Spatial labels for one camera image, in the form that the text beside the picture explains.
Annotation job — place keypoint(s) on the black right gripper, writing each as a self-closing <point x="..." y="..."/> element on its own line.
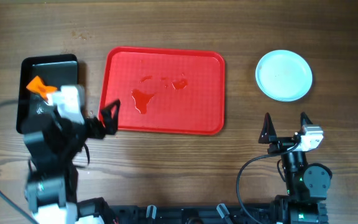
<point x="281" y="143"/>

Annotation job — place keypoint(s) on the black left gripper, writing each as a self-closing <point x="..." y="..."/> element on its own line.
<point x="95" y="128"/>

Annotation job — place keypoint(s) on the white plate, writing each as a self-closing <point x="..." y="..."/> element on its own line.
<point x="283" y="75"/>

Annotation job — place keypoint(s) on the orange sponge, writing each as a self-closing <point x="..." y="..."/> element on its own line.
<point x="37" y="86"/>

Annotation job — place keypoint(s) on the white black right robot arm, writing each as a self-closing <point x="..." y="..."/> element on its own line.
<point x="307" y="184"/>

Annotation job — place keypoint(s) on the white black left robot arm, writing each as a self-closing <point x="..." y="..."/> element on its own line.
<point x="53" y="140"/>

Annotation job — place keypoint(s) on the red plastic tray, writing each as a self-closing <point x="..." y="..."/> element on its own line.
<point x="166" y="90"/>

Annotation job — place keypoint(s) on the black rectangular water tray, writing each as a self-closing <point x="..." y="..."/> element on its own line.
<point x="53" y="70"/>

